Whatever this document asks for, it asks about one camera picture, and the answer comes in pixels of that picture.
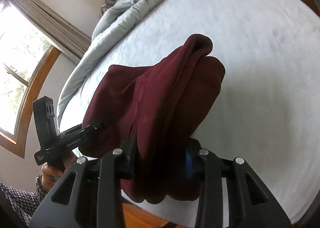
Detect maroon pants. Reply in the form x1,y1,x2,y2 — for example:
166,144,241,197
79,34,225,204

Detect checkered sleeve forearm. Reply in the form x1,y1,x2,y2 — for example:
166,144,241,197
1,174,48,226

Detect person's left hand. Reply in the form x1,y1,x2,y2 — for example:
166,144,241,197
41,152,77,191

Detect white fleece bed sheet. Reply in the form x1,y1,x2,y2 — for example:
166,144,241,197
58,0,319,223

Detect beige curtain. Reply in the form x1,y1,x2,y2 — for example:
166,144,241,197
8,0,91,64

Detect patterned pillow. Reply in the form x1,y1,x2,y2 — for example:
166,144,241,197
100,0,117,17

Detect grey quilted duvet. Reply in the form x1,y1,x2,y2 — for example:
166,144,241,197
56,0,163,123

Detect wooden window frame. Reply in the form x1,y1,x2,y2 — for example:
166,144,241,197
1,45,61,158

